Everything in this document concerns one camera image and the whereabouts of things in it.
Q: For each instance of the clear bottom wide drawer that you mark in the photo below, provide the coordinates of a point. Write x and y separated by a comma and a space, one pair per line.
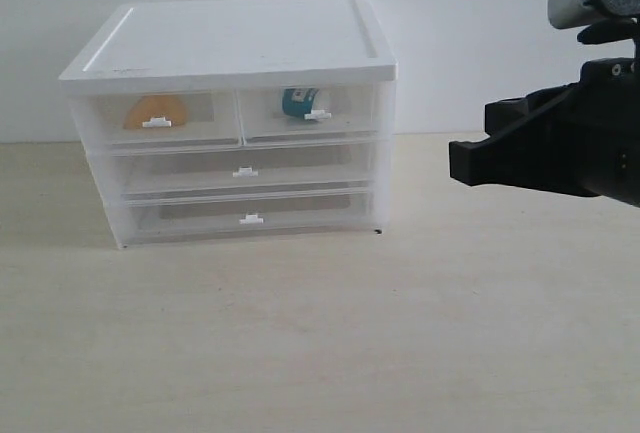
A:
320, 208

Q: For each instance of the clear wide drawer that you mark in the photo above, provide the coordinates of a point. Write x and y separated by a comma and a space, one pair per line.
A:
320, 208
190, 171

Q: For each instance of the clear middle wide drawer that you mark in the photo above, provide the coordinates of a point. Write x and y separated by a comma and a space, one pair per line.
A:
190, 171

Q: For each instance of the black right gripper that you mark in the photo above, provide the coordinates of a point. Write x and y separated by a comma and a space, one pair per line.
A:
597, 119

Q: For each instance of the white plastic drawer cabinet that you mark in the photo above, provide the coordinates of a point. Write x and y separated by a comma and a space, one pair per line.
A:
231, 46

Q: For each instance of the yellow cheese wedge toy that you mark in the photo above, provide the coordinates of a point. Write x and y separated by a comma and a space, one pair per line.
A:
157, 111

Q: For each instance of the white capped teal bottle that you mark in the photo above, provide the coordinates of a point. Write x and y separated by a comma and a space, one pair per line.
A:
308, 104

